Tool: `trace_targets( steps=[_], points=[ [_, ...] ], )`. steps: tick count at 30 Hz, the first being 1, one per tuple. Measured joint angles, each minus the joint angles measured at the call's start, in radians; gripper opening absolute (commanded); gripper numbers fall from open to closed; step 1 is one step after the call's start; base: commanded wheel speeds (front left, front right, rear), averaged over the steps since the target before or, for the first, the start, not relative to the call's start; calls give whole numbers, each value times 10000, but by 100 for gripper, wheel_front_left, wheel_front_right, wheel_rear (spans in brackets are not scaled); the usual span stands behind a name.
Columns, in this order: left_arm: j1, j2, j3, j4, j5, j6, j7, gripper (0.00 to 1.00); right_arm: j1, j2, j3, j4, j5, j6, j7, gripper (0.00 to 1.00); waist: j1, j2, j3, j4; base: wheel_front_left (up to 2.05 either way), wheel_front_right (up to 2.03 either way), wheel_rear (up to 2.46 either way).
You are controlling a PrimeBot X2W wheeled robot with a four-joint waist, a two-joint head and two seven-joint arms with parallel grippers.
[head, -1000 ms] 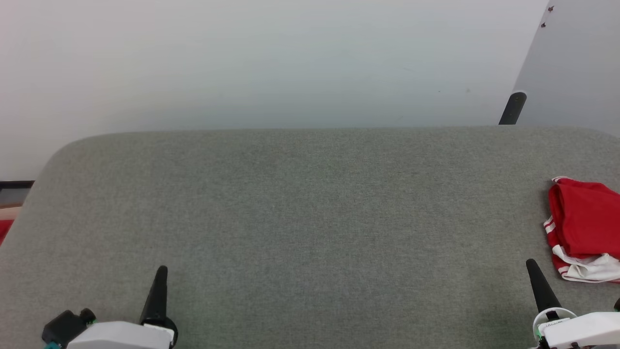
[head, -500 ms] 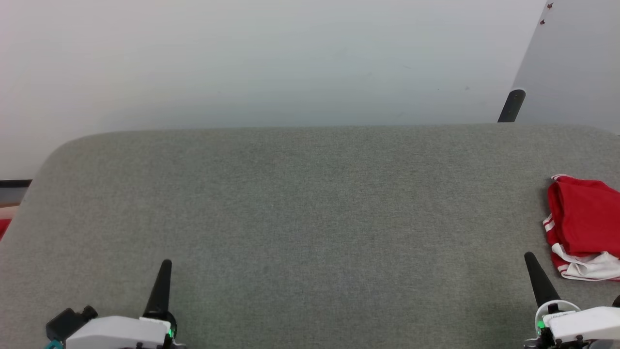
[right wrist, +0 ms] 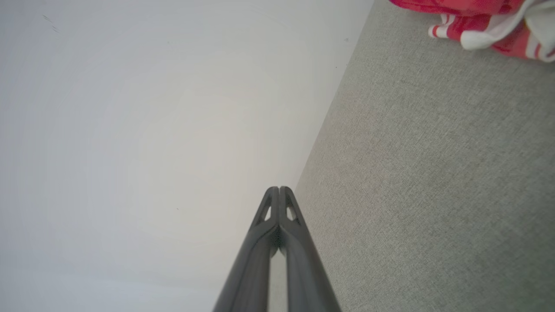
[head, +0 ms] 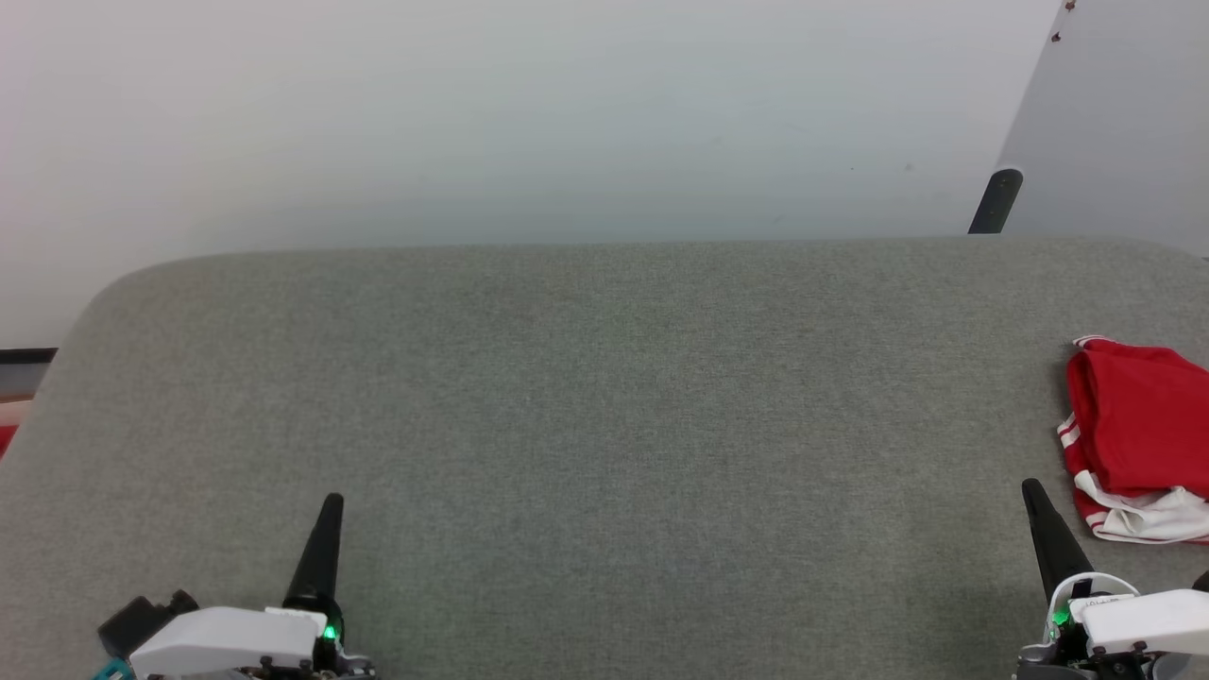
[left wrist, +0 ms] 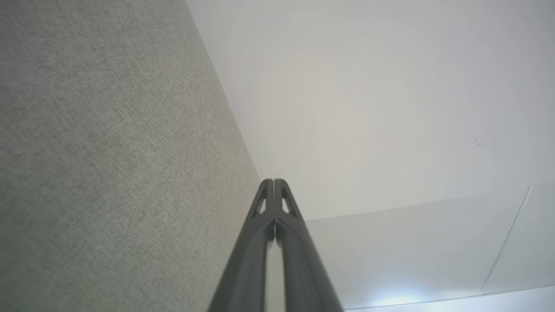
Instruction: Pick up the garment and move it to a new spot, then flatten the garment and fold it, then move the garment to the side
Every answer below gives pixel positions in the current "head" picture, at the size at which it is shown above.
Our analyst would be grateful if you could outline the black upright pole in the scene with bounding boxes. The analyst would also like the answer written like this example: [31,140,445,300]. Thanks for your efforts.
[968,168,1024,235]

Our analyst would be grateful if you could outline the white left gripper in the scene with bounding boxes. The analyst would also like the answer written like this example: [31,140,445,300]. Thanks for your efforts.
[129,493,379,680]

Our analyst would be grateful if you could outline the red and white basketball jersey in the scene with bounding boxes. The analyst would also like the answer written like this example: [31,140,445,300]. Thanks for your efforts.
[1056,335,1209,546]

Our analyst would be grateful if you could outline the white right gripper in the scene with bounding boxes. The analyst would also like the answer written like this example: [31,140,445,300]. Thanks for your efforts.
[1015,479,1209,680]

